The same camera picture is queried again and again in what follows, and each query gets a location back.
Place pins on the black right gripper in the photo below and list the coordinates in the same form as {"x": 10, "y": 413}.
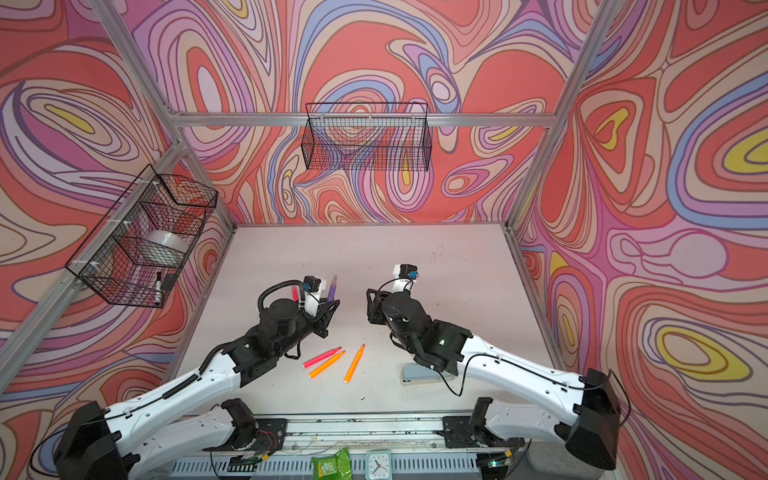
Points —
{"x": 372, "y": 306}

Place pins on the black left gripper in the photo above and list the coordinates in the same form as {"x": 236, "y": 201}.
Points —
{"x": 326, "y": 315}

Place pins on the purple pen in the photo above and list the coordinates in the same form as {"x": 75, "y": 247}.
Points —
{"x": 332, "y": 289}

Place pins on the orange highlighter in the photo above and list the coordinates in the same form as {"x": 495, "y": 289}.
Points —
{"x": 326, "y": 364}
{"x": 354, "y": 364}

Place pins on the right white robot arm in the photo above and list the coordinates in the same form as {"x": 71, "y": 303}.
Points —
{"x": 580, "y": 411}

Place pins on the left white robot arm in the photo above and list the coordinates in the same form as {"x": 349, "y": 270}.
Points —
{"x": 193, "y": 412}

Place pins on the grey pencil case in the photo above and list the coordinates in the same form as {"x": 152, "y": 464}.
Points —
{"x": 413, "y": 374}

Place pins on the black marker in basket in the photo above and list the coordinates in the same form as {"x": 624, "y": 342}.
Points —
{"x": 158, "y": 290}

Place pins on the green snack packet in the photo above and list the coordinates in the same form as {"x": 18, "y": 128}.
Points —
{"x": 333, "y": 467}

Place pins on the small white clock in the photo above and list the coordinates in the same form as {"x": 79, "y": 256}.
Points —
{"x": 378, "y": 465}

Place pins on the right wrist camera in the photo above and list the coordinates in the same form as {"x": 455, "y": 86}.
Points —
{"x": 405, "y": 277}

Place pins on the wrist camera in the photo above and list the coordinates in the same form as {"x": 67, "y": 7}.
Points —
{"x": 405, "y": 277}
{"x": 312, "y": 294}

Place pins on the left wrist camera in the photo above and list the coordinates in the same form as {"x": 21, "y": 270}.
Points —
{"x": 312, "y": 294}

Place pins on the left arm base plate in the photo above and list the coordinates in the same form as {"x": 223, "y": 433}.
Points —
{"x": 264, "y": 435}

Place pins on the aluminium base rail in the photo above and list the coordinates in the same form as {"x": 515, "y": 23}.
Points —
{"x": 417, "y": 452}

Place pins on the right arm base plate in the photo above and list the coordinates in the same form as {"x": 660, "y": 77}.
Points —
{"x": 460, "y": 432}

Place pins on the left black wire basket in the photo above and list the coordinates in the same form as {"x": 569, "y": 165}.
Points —
{"x": 111, "y": 266}

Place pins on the black wire basket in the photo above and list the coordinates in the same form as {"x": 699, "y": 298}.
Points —
{"x": 111, "y": 266}
{"x": 367, "y": 136}

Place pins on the back black wire basket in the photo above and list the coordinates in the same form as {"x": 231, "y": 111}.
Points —
{"x": 367, "y": 136}

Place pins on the aluminium frame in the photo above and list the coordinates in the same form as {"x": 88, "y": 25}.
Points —
{"x": 76, "y": 128}

